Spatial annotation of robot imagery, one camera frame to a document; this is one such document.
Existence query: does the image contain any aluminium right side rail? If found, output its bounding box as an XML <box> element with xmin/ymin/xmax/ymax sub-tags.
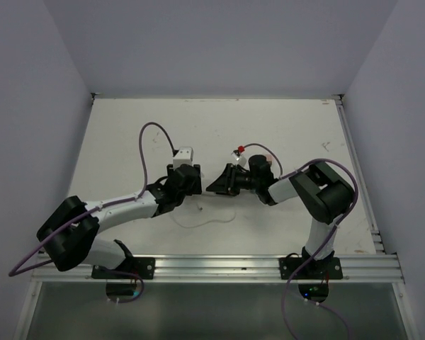
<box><xmin>334</xmin><ymin>97</ymin><xmax>385</xmax><ymax>254</ymax></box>

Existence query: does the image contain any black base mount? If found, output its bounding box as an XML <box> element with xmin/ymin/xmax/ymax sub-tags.
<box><xmin>278</xmin><ymin>253</ymin><xmax>344</xmax><ymax>280</ymax></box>
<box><xmin>91</xmin><ymin>256</ymin><xmax>156</xmax><ymax>280</ymax></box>

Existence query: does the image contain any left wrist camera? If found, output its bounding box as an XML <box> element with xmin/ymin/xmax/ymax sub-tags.
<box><xmin>172</xmin><ymin>147</ymin><xmax>193</xmax><ymax>169</ymax></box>

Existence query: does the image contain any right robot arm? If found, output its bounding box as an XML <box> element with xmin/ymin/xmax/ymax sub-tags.
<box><xmin>206</xmin><ymin>154</ymin><xmax>358</xmax><ymax>278</ymax></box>

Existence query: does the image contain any aluminium rail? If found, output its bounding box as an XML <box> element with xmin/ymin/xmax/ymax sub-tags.
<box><xmin>31</xmin><ymin>254</ymin><xmax>404</xmax><ymax>283</ymax></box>
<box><xmin>334</xmin><ymin>97</ymin><xmax>385</xmax><ymax>254</ymax></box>

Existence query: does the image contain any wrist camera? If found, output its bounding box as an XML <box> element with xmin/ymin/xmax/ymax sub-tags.
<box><xmin>172</xmin><ymin>147</ymin><xmax>193</xmax><ymax>169</ymax></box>
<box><xmin>231</xmin><ymin>145</ymin><xmax>247</xmax><ymax>167</ymax></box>

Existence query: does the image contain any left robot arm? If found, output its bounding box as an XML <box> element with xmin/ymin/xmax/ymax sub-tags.
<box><xmin>36</xmin><ymin>164</ymin><xmax>202</xmax><ymax>278</ymax></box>

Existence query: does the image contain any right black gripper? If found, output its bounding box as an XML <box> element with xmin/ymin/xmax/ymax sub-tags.
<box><xmin>208</xmin><ymin>163</ymin><xmax>261</xmax><ymax>197</ymax></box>

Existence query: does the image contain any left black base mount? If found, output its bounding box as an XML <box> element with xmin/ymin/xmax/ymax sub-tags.
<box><xmin>91</xmin><ymin>256</ymin><xmax>156</xmax><ymax>280</ymax></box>

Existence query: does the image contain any white usb cable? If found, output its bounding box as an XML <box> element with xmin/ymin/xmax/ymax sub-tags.
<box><xmin>173</xmin><ymin>201</ymin><xmax>238</xmax><ymax>229</ymax></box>

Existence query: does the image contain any aluminium front rail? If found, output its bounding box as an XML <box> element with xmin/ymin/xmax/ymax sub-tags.
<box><xmin>31</xmin><ymin>254</ymin><xmax>404</xmax><ymax>283</ymax></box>

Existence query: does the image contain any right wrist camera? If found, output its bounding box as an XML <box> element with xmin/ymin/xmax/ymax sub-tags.
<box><xmin>231</xmin><ymin>145</ymin><xmax>247</xmax><ymax>167</ymax></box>

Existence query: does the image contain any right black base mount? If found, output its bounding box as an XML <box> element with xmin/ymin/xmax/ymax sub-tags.
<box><xmin>278</xmin><ymin>253</ymin><xmax>344</xmax><ymax>280</ymax></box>

